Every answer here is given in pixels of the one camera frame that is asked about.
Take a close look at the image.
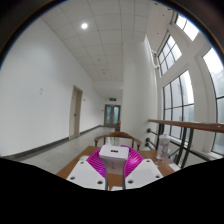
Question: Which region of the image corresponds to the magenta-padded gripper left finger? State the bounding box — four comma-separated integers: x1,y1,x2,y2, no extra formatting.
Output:
66,148,110,191

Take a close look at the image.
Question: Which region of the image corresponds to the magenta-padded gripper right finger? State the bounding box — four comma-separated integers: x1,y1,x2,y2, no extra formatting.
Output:
121,146,164,191

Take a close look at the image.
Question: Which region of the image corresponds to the white block charger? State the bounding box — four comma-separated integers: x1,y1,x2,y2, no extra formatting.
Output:
98,143,130,176

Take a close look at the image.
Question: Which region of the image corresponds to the white paper card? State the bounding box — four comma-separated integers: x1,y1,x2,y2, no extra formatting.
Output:
167,162,181,172

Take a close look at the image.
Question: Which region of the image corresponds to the clear plastic bottle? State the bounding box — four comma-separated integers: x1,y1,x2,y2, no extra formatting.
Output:
156,133,172,161

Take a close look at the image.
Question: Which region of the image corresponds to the wooden chair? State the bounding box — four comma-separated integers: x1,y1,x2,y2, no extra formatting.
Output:
93,130,143,151

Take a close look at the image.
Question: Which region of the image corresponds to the beige single door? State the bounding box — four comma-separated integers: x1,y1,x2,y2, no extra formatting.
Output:
68,85,84,140

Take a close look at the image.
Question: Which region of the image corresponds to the glazed double door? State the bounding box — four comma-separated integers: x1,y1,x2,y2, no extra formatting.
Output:
103,103,122,128

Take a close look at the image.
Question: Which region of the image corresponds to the wood-topped black metal railing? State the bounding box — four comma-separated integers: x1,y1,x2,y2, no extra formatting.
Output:
145,118,224,168

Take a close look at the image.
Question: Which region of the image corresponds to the tall black-framed window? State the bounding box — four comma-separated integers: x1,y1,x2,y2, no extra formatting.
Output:
161,69,196,140
202,47,224,156

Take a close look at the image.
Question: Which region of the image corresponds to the small black-framed upper window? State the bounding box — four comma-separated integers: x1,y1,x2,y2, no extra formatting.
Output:
156,34,184,76

